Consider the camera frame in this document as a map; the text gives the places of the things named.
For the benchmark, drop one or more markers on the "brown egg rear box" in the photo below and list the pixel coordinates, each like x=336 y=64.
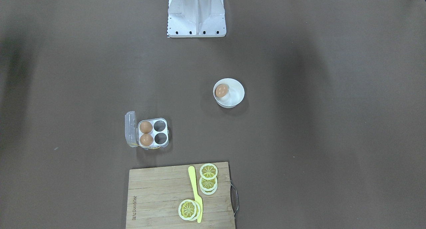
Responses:
x=145 y=127

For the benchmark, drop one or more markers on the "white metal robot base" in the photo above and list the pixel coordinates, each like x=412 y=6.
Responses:
x=196 y=19

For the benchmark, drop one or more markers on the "brown egg front box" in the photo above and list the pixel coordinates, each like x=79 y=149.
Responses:
x=146 y=140

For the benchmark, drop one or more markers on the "clear plastic egg box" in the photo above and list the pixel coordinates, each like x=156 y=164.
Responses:
x=160 y=132

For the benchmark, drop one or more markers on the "white round bowl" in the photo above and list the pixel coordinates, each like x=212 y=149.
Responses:
x=235 y=96

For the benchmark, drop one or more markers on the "yellow plastic knife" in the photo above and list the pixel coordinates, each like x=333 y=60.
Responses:
x=197 y=197

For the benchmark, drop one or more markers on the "lemon slice top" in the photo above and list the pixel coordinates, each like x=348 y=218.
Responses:
x=208 y=171

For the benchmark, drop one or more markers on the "brown egg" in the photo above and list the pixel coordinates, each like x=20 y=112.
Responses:
x=221 y=91

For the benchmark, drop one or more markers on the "brown egg box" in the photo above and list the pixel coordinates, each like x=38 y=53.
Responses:
x=146 y=140
x=145 y=127

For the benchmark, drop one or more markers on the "bamboo cutting board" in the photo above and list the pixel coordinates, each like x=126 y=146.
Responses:
x=154 y=195

